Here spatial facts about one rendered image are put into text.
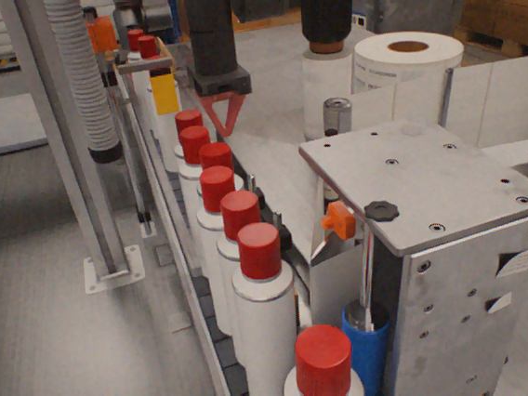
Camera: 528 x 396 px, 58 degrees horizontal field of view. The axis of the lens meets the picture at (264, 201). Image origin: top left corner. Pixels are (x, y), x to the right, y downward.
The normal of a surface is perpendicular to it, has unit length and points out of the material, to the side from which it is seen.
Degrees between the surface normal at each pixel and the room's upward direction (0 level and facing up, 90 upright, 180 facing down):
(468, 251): 90
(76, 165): 90
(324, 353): 2
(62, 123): 90
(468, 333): 90
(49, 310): 0
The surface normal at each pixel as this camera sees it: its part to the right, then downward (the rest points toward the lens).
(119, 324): -0.07, -0.83
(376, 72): -0.74, 0.42
